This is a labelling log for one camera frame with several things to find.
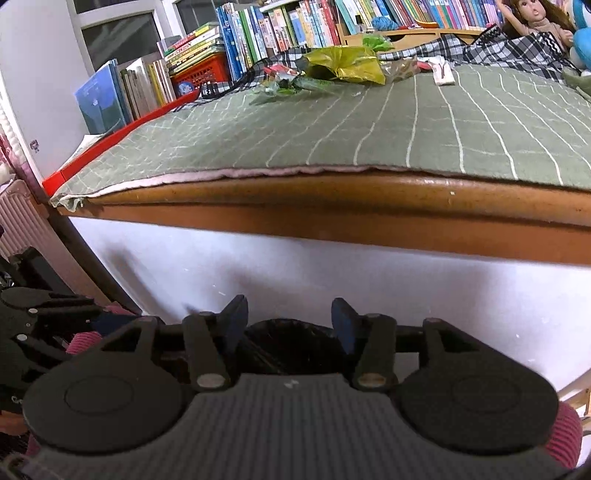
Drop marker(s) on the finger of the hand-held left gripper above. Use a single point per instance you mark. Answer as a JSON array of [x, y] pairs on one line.
[[32, 346], [51, 307]]

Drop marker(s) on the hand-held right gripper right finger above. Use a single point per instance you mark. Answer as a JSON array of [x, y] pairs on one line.
[[344, 323]]

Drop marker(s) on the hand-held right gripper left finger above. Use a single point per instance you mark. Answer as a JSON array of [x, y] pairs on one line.
[[235, 321]]

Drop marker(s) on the black trash bin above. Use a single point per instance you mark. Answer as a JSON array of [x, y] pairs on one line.
[[295, 346]]

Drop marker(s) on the row of worn grey books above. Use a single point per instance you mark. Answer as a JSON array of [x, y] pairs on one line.
[[147, 85]]

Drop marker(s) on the stack of flat picture books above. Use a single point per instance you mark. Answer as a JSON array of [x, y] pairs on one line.
[[194, 46]]

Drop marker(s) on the row of short upright books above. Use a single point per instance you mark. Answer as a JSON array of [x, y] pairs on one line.
[[258, 32]]

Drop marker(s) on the row of tall upright books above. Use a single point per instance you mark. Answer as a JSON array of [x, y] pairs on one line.
[[415, 9]]

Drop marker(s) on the pink ribbed knit cloth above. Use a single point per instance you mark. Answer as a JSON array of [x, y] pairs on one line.
[[83, 342], [568, 434]]

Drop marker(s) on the pink ribbed suitcase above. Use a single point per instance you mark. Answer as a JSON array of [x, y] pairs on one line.
[[21, 221]]

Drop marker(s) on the wooden table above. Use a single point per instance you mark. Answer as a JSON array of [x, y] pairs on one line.
[[323, 203]]

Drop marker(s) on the glossy paper sheet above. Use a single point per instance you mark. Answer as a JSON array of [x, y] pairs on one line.
[[83, 150]]

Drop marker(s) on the red tray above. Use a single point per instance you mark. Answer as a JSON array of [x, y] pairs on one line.
[[115, 134]]

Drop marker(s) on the green checked blanket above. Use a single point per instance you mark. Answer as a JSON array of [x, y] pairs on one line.
[[323, 124]]

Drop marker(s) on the large blue hardcover book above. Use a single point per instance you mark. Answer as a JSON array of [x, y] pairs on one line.
[[99, 99]]

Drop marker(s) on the red plastic crate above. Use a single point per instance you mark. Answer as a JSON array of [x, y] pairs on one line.
[[203, 71]]

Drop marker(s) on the red white wrapper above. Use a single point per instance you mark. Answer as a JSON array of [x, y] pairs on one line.
[[279, 71]]

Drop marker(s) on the large gold foil wrapper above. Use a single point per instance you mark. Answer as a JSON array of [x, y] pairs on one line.
[[346, 64]]

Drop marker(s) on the brown patterned bag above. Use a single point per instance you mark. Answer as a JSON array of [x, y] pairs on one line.
[[401, 69]]

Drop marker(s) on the bright green wrapper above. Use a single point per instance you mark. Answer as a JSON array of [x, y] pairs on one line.
[[378, 44]]

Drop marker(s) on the window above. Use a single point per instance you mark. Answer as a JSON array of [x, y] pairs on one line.
[[120, 32]]

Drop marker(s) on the wooden drawer box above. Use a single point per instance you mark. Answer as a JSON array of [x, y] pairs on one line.
[[406, 36]]

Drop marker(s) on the blue yarn ball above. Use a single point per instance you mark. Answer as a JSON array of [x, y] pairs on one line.
[[384, 23]]

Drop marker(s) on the orange curved plastic piece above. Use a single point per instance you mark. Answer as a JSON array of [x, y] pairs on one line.
[[427, 24]]

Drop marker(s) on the black white plaid cloth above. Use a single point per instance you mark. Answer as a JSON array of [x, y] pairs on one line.
[[508, 50]]

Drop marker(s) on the green plush toy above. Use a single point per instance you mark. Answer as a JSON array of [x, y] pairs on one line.
[[579, 83]]

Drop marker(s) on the brown haired doll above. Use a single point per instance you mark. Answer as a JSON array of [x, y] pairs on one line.
[[535, 18]]

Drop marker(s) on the blue plush toy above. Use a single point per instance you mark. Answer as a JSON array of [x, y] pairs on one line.
[[581, 37]]

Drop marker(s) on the wooden frame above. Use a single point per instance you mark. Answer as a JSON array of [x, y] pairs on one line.
[[577, 397]]

